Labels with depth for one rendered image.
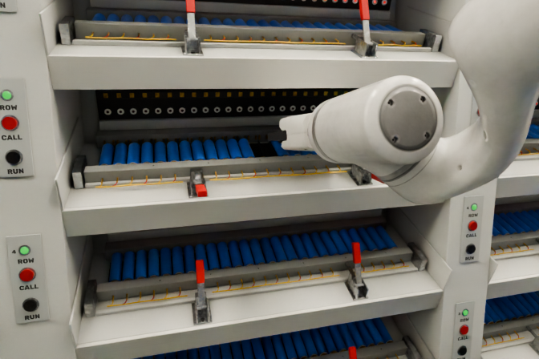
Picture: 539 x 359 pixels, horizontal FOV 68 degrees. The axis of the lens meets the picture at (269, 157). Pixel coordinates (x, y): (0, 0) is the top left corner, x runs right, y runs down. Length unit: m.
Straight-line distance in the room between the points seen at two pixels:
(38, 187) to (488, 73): 0.52
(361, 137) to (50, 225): 0.42
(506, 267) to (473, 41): 0.65
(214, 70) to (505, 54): 0.37
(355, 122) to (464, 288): 0.52
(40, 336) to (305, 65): 0.53
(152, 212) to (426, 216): 0.50
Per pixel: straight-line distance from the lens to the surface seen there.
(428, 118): 0.40
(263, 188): 0.62
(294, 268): 0.73
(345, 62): 0.63
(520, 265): 0.96
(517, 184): 0.86
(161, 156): 0.66
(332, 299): 0.73
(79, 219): 0.61
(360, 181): 0.66
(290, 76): 0.60
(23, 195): 0.61
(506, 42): 0.33
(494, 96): 0.36
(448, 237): 0.78
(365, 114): 0.38
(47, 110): 0.58
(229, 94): 0.73
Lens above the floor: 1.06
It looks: 10 degrees down
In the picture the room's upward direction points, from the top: straight up
